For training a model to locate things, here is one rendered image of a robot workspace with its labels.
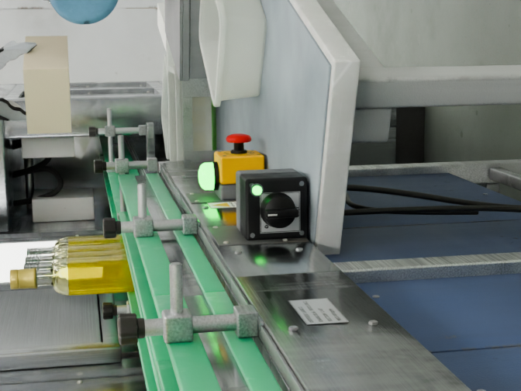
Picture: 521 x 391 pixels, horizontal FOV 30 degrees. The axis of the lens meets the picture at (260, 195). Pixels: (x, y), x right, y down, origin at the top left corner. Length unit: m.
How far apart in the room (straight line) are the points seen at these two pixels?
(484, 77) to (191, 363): 0.57
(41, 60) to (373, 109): 0.71
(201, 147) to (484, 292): 1.02
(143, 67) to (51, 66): 3.85
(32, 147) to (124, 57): 2.69
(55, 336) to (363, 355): 1.06
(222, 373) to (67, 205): 2.13
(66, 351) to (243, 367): 0.89
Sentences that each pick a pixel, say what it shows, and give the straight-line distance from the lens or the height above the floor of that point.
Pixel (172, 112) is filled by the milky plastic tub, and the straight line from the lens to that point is 2.14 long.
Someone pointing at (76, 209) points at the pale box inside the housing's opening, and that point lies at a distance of 2.94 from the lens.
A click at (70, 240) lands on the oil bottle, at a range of 1.86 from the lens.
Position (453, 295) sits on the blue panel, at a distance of 1.08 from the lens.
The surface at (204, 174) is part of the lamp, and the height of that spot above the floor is 0.85.
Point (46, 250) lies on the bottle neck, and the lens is 1.87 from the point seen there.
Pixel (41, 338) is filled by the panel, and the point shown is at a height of 1.12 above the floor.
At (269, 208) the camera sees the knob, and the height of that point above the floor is 0.81.
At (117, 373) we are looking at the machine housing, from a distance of 1.70.
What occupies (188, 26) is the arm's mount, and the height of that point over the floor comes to 0.84.
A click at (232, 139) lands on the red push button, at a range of 1.52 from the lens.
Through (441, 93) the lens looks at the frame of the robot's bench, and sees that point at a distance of 1.23.
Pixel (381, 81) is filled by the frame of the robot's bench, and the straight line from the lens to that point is 1.20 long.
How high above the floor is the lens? 1.04
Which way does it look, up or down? 10 degrees down
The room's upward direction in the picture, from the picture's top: 92 degrees counter-clockwise
